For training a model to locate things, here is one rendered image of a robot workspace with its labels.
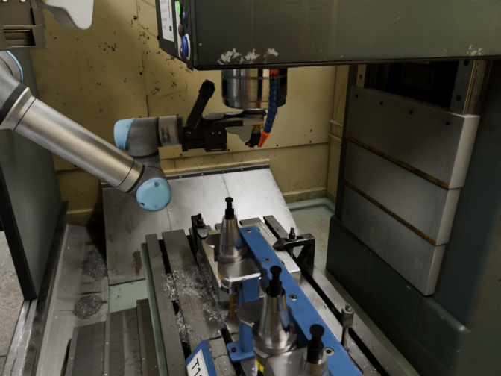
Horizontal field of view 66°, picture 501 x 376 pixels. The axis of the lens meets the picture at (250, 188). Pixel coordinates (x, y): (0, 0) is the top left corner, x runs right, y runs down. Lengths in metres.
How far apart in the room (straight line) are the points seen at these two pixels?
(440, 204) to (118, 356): 0.97
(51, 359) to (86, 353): 0.13
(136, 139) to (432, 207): 0.77
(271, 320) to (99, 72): 1.56
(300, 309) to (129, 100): 1.51
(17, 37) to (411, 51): 0.59
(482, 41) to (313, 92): 1.42
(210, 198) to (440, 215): 1.19
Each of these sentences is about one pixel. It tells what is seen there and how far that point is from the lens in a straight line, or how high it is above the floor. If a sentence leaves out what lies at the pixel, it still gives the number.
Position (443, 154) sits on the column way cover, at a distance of 1.06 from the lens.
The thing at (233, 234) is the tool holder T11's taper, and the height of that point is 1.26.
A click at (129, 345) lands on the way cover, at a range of 1.29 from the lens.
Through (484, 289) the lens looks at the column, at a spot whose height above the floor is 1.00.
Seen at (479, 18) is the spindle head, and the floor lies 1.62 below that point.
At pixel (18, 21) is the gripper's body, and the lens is 0.47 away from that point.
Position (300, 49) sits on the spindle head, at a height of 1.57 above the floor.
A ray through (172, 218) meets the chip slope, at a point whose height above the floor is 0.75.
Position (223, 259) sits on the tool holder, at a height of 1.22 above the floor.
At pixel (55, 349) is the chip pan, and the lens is 1.45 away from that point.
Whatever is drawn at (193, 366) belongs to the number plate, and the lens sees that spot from 0.92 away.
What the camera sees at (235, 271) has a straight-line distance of 0.69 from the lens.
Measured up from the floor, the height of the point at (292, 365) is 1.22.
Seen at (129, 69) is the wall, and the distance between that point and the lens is 1.92.
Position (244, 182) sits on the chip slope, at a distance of 2.07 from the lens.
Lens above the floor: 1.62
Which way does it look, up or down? 24 degrees down
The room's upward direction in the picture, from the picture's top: straight up
